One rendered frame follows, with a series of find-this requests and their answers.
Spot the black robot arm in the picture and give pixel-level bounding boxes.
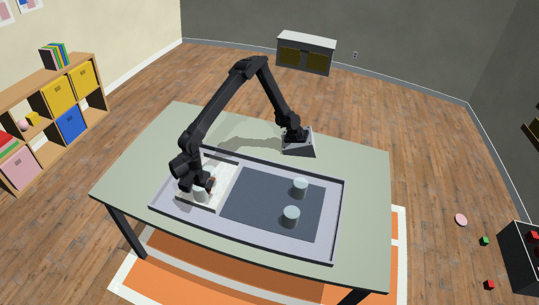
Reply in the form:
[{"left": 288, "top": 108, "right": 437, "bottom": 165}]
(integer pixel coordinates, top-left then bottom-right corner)
[{"left": 168, "top": 55, "right": 309, "bottom": 193}]

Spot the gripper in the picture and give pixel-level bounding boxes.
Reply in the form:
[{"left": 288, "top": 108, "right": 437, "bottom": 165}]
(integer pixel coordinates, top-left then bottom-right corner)
[{"left": 190, "top": 165, "right": 215, "bottom": 194}]

